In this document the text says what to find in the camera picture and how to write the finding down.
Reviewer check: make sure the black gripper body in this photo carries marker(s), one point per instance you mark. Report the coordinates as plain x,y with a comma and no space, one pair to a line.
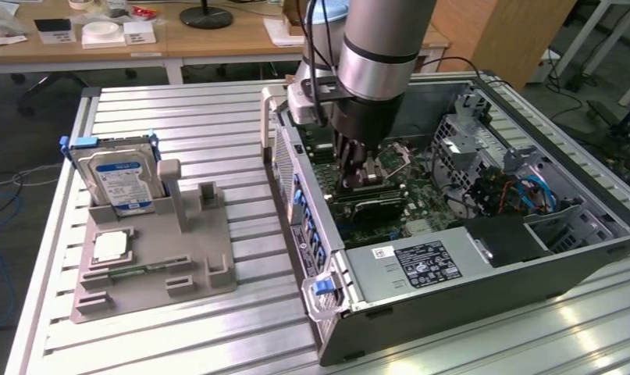
367,121

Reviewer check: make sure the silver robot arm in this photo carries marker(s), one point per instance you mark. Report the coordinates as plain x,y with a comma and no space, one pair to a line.
383,47

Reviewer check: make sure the black RAM stick with label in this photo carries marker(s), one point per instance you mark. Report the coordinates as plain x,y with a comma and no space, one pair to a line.
390,192

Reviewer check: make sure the green motherboard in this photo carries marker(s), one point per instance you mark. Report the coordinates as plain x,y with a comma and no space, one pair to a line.
424,203

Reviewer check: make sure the metal disk bay cage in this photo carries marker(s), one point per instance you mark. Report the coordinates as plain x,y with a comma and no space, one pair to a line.
455,156

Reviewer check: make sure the silver chipset heatsink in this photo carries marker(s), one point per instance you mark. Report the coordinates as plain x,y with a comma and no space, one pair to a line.
422,227

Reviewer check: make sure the grey power supply unit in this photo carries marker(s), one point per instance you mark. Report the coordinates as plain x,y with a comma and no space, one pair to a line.
424,261

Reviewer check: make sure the white paper booklet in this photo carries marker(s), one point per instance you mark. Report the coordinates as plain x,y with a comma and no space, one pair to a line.
283,33

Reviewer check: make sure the brown cardboard box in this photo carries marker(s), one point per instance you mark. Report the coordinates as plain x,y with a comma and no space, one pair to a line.
292,11

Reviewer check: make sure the blue power supply latch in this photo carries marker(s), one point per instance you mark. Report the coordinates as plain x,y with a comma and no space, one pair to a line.
323,288

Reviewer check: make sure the wooden office desk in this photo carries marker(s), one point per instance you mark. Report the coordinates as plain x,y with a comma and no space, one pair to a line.
231,39
59,52

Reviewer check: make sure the wooden cabinet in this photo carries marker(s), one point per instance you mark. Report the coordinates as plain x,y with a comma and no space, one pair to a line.
503,31

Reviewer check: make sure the black round lamp base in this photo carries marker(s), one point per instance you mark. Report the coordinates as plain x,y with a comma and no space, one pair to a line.
207,17

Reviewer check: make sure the grey open PC case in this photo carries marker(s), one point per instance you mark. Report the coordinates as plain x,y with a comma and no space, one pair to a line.
503,297

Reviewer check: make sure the hard disk in blue caddy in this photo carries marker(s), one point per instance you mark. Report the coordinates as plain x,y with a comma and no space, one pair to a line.
119,183

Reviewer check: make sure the black floor stand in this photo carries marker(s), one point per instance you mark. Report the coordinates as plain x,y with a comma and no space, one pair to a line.
615,121

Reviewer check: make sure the plain white box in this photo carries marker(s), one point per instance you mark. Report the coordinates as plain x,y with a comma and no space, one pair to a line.
139,33

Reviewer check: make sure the grey parts rack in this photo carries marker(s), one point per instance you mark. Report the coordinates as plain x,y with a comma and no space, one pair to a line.
154,289

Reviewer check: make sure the green RAM stick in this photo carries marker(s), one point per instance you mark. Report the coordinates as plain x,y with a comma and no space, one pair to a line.
132,270

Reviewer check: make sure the silver CPU chip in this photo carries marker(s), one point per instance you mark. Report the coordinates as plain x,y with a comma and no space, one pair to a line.
108,246

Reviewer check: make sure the red small package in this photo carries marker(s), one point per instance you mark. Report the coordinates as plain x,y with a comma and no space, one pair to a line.
144,13

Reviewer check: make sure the white box with round dish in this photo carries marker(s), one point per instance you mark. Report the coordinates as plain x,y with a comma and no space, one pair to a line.
103,35

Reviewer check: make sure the white box with black lid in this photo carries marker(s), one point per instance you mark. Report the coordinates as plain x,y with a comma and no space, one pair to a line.
55,31

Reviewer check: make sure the white paper card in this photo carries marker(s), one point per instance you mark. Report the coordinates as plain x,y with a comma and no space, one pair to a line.
7,40

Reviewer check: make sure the CPU socket with metal frame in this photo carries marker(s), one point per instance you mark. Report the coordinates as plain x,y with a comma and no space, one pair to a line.
398,156

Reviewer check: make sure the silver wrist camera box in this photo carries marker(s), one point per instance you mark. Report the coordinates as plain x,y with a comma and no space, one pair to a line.
302,109

